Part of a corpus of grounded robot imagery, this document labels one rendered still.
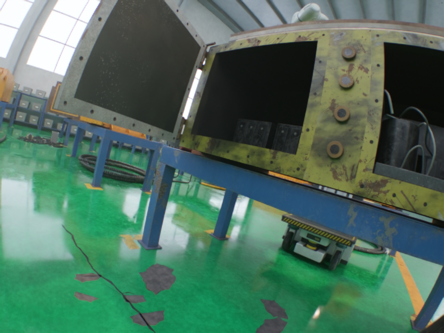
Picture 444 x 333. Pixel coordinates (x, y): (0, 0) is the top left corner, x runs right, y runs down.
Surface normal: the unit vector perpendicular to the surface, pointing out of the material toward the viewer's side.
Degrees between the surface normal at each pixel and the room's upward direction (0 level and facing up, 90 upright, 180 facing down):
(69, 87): 90
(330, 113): 90
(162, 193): 90
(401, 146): 90
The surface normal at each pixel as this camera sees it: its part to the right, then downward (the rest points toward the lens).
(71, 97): 0.92, 0.26
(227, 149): -0.64, -0.15
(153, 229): 0.72, 0.22
